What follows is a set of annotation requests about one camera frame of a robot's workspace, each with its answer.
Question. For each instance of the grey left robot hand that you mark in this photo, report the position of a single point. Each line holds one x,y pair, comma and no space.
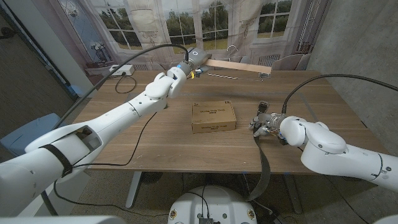
197,59

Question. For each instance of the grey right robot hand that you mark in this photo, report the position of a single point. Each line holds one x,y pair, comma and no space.
267,121

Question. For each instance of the wooden bar with metal clips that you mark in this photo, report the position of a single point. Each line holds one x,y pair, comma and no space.
239,66

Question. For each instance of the black belt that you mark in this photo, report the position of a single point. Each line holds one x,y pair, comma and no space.
265,168

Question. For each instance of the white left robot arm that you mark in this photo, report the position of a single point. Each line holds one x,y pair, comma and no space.
118,116

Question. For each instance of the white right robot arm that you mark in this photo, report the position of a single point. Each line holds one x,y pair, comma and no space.
335,152

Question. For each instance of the brown cardboard box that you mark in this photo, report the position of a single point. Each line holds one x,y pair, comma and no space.
214,116

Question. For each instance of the printed window backdrop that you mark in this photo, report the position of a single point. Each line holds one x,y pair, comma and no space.
149,25

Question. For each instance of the white power strip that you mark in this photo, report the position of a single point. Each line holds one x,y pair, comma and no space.
119,69

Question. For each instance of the white table leg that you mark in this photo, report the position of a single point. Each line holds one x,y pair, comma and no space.
293,196
133,189

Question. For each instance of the black power adapter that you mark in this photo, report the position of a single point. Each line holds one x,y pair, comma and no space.
272,217

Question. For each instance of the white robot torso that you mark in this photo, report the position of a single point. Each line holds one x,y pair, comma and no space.
211,202

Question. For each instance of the black round floor fan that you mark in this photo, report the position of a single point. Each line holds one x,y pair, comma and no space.
151,177

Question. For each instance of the blue chair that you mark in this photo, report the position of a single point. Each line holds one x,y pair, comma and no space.
28,133

